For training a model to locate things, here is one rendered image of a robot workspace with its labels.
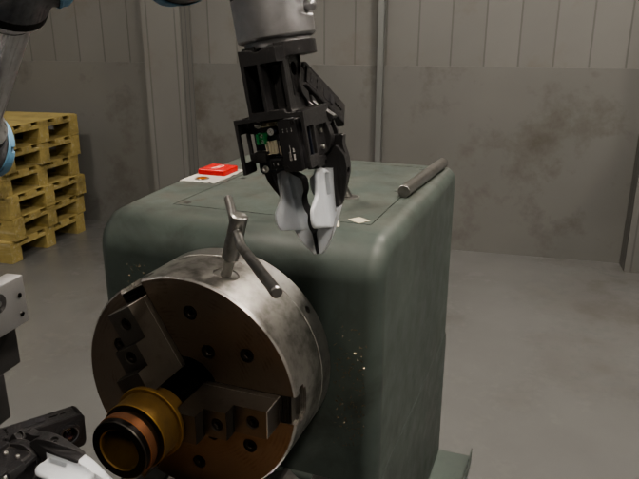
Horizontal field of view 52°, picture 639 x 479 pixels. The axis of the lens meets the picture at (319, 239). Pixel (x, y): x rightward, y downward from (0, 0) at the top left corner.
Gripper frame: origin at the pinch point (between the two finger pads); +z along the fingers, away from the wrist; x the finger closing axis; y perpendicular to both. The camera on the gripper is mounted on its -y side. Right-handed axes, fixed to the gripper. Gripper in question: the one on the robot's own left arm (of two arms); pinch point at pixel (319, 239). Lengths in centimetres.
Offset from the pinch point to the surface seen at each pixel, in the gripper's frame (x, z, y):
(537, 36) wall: 1, -17, -402
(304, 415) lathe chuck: -9.2, 25.5, -7.0
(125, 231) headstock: -41.8, 2.5, -20.5
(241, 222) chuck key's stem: -13.3, -0.6, -7.6
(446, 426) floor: -32, 129, -171
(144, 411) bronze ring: -21.7, 17.1, 7.6
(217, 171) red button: -42, -1, -51
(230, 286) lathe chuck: -15.8, 7.2, -6.2
